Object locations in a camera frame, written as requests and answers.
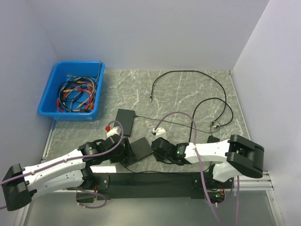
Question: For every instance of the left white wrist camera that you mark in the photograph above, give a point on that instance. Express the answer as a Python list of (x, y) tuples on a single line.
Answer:
[(112, 131)]

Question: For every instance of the black power adapter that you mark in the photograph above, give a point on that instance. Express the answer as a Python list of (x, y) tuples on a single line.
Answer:
[(212, 139)]

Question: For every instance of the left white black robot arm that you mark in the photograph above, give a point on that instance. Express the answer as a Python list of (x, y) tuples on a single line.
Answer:
[(23, 184)]

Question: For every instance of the aluminium rail frame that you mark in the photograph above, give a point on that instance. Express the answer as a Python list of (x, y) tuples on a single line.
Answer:
[(154, 95)]

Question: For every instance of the blue plastic bin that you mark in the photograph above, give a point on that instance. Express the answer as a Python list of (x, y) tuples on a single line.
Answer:
[(73, 91)]

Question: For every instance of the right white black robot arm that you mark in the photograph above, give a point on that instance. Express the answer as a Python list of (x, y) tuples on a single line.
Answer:
[(236, 156)]

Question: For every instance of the black network switch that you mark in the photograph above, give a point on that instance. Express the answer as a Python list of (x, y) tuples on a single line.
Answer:
[(139, 150), (126, 118)]

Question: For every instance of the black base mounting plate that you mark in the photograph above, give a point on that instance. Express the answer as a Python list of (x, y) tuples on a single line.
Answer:
[(147, 185)]

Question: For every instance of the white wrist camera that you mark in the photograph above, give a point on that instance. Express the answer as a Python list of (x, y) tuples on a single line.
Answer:
[(159, 133), (112, 131)]

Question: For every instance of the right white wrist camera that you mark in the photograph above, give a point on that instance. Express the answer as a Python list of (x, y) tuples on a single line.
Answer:
[(159, 133)]

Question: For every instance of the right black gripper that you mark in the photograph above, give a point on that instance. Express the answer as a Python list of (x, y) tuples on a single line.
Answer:
[(158, 157)]

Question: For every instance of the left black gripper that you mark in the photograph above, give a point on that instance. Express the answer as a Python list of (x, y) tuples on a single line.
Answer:
[(126, 153)]

